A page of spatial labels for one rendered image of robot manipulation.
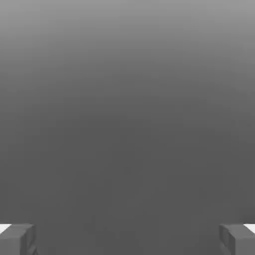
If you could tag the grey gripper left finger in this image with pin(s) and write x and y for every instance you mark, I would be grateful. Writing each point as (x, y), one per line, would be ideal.
(14, 241)

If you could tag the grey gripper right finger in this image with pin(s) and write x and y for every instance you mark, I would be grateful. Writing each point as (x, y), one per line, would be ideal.
(242, 242)

